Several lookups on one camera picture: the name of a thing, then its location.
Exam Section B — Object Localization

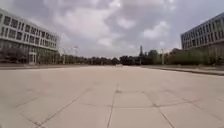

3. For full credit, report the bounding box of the beige stone slab plaza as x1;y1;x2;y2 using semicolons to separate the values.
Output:
0;65;224;128

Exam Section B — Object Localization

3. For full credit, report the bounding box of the tall dark tower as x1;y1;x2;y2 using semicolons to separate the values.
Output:
138;45;144;58

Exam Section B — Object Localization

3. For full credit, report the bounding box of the row of trees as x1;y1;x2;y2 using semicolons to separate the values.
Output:
0;46;224;67

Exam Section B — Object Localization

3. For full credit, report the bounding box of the white building with window grid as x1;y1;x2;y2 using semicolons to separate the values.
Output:
0;8;61;65

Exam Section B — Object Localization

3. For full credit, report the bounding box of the grey building with window grid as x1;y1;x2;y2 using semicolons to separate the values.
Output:
180;12;224;60

